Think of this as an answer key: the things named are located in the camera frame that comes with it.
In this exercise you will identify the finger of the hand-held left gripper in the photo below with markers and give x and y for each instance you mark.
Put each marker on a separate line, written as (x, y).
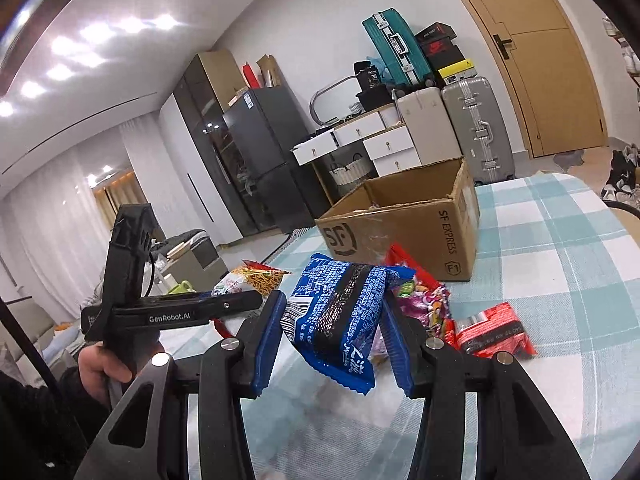
(240, 302)

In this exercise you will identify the brown curtain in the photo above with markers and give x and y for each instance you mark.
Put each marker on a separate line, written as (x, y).
(125, 200)

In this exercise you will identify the person's left forearm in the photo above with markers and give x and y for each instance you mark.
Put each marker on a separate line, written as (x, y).
(45, 435)

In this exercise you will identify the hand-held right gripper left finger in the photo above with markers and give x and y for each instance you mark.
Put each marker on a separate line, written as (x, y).
(267, 350)

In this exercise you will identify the blue snack packet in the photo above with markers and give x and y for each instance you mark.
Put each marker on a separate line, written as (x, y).
(340, 315)

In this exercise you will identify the purple candy bag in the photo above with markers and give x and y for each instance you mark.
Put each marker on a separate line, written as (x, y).
(425, 307)

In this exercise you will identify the slim red box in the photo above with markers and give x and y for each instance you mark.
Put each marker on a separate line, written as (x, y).
(249, 75)

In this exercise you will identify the cluster of ceiling spotlights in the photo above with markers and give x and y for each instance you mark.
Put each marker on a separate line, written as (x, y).
(95, 35)

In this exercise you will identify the woven laundry basket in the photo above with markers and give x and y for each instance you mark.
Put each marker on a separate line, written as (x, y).
(350, 170)

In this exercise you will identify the teal suitcase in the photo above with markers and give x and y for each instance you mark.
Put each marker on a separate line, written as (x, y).
(395, 45)

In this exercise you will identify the white sheer curtain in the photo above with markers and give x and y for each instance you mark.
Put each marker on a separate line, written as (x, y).
(60, 220)

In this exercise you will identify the brown cardboard box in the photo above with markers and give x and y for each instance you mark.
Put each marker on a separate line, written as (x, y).
(415, 240)

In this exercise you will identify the small white basket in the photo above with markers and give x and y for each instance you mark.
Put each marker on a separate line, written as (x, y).
(355, 107)

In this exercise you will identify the green mug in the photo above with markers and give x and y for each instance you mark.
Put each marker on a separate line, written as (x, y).
(180, 287)

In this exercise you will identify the orange noodle snack packet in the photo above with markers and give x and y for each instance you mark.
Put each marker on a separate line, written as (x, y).
(255, 277)

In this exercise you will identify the chrome oval frame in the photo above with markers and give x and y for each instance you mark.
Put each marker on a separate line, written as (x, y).
(320, 97)

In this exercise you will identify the flat cardboard carton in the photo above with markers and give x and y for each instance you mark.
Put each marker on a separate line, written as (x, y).
(271, 71)

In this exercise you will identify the scattered pile of shoes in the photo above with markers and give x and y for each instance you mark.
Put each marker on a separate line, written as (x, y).
(620, 170)

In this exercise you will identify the beige suitcase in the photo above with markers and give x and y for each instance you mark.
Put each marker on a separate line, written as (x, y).
(427, 125)

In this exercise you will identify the blue plastic bag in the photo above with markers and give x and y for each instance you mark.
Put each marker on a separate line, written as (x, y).
(376, 65)

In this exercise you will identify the silver suitcase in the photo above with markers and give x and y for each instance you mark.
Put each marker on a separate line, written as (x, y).
(477, 130)

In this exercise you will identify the black storage box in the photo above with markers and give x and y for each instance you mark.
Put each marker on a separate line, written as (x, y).
(374, 97)

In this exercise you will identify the black gift bag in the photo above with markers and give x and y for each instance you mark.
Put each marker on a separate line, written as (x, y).
(367, 76)

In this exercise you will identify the person's left hand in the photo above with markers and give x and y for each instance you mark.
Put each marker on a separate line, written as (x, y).
(97, 367)

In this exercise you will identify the small labelled cardboard box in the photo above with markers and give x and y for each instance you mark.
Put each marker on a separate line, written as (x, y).
(239, 96)

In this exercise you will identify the dark grey fridge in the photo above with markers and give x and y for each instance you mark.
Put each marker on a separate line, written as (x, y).
(270, 160)

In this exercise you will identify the grey door mat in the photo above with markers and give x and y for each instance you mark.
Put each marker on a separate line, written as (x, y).
(570, 157)

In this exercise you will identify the glass door cabinet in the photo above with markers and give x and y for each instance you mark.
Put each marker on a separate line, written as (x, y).
(210, 125)

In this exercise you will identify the plain black shoebox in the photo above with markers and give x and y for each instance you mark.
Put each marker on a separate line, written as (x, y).
(450, 57)

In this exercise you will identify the white wardrobe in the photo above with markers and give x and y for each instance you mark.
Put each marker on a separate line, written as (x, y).
(160, 170)

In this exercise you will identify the wooden door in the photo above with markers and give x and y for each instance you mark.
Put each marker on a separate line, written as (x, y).
(540, 60)

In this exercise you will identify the red snack packet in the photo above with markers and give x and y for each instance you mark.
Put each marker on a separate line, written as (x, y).
(495, 330)

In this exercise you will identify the white dressing table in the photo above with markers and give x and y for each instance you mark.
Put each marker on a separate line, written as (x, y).
(380, 135)

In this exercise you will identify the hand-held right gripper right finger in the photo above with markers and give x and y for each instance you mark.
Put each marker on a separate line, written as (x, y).
(402, 355)

